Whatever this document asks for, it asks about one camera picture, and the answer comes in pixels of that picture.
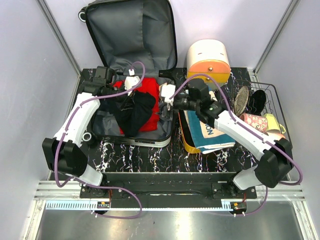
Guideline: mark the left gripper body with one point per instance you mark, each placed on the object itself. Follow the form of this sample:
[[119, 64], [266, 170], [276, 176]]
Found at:
[[122, 101]]

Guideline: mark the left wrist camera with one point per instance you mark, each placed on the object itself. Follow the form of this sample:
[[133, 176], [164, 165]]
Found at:
[[131, 81]]

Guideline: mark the dark navy garment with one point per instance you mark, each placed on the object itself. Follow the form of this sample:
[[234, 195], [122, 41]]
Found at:
[[131, 119]]

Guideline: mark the white orange drawer cabinet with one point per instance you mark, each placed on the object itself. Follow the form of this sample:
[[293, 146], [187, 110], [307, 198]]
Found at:
[[209, 56]]

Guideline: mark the teal cream cartoon towel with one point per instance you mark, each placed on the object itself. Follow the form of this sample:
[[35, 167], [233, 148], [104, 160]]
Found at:
[[206, 138]]

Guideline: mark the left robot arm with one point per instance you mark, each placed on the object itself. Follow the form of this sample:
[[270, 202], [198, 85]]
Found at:
[[63, 153]]

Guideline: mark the red cloth garment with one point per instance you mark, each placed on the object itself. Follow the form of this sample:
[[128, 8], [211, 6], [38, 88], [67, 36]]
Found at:
[[150, 85]]

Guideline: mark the plain pink mug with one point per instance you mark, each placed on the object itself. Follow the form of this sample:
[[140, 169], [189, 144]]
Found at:
[[275, 136]]

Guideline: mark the black marble mat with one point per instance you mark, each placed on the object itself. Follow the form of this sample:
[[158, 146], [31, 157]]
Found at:
[[105, 156]]

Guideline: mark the pink patterned mug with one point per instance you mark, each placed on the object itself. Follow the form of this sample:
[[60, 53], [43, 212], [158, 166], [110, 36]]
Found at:
[[260, 123]]

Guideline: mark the yellow green mug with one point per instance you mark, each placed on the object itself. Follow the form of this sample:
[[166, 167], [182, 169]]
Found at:
[[273, 125]]

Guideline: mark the speckled brown plate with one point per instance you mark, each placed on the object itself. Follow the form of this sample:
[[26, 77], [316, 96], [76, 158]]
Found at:
[[241, 101]]

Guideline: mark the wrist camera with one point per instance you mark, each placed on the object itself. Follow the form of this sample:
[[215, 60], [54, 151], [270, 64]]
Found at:
[[166, 92], [131, 81]]

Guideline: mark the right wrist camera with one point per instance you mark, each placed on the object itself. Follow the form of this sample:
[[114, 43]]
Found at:
[[166, 92]]

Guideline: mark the black wire dish rack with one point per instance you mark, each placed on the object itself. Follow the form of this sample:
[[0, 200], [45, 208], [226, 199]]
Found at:
[[272, 105]]

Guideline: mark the white black space suitcase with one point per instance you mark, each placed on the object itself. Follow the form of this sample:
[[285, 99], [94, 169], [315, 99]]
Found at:
[[128, 31]]

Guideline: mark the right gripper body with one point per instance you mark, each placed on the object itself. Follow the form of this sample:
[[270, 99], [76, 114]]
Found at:
[[183, 102]]

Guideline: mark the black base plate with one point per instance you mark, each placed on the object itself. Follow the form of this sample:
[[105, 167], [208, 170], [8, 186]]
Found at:
[[168, 191]]

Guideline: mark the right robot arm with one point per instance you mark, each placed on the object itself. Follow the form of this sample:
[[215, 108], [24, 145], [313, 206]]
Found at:
[[274, 156]]

